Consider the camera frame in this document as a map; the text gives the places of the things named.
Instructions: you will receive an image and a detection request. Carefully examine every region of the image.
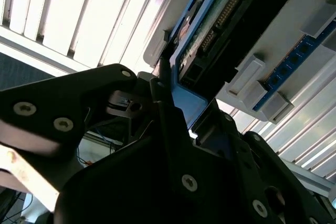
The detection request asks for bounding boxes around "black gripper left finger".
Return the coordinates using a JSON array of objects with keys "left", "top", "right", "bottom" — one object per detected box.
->
[{"left": 0, "top": 57, "right": 206, "bottom": 210}]

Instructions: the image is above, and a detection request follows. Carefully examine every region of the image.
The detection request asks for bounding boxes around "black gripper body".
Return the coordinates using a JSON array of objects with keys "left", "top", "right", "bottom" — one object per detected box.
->
[{"left": 54, "top": 137, "right": 263, "bottom": 224}]

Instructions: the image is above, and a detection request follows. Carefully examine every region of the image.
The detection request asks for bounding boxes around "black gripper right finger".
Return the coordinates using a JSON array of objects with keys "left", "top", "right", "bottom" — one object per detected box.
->
[{"left": 193, "top": 98, "right": 334, "bottom": 224}]

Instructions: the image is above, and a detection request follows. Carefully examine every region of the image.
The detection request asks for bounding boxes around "hard disk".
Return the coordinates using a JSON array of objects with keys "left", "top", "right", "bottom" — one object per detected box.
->
[{"left": 157, "top": 0, "right": 301, "bottom": 146}]

